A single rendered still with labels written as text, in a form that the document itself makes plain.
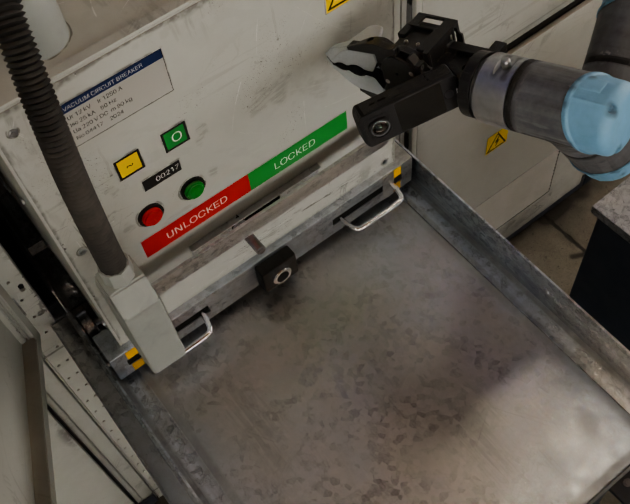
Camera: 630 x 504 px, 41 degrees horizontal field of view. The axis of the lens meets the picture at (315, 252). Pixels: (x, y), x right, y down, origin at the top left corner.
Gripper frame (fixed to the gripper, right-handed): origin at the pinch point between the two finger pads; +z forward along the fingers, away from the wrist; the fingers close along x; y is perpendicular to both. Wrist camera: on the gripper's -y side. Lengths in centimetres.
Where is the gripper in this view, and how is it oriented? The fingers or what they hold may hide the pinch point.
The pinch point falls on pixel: (331, 60)
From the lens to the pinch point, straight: 102.6
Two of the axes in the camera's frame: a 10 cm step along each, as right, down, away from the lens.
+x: -2.8, -6.4, -7.2
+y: 6.1, -7.0, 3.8
